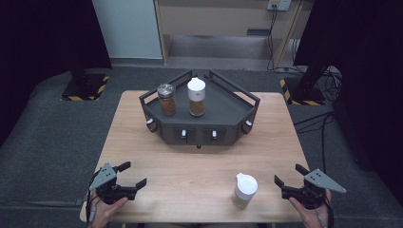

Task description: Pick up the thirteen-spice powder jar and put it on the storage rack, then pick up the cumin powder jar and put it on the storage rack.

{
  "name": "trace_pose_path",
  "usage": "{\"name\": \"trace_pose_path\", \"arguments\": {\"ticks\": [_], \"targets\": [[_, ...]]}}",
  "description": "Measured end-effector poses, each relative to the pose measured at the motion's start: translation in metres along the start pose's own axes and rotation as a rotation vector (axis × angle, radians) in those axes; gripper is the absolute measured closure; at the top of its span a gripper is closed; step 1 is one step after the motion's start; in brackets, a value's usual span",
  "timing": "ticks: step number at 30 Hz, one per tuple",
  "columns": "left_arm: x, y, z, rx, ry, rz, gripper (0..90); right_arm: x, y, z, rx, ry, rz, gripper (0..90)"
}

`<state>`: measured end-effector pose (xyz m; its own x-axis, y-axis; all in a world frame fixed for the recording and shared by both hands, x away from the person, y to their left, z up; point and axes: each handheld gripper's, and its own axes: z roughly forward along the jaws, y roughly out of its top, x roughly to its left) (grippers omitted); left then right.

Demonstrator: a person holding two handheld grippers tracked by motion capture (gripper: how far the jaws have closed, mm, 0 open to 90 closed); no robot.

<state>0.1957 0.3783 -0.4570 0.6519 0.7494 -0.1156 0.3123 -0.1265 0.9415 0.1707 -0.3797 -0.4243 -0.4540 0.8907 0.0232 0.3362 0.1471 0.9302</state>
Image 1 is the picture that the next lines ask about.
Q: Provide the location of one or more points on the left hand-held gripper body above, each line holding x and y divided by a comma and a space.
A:
109, 186

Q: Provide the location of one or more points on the black stand with striped base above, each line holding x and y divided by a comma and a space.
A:
305, 91
83, 85

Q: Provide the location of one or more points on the dark curtain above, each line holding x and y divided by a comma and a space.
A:
38, 47
370, 63

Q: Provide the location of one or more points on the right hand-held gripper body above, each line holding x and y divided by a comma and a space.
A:
312, 190

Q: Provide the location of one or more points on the white wall socket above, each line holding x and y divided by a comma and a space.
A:
279, 4

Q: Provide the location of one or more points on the dark grey corner rack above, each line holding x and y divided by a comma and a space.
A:
221, 110

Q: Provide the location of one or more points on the white-lid jar of brown spice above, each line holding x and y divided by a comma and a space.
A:
196, 96

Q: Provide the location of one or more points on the silver-lid jar of brown spice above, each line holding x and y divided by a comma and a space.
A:
167, 99

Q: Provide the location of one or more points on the person's right hand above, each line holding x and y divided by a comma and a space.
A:
312, 217

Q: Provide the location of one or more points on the white-lid jar of pale spice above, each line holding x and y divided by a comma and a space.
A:
244, 190

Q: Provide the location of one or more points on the person's left hand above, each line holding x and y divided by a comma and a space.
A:
106, 212

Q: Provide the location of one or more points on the white panel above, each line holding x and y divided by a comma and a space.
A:
130, 28

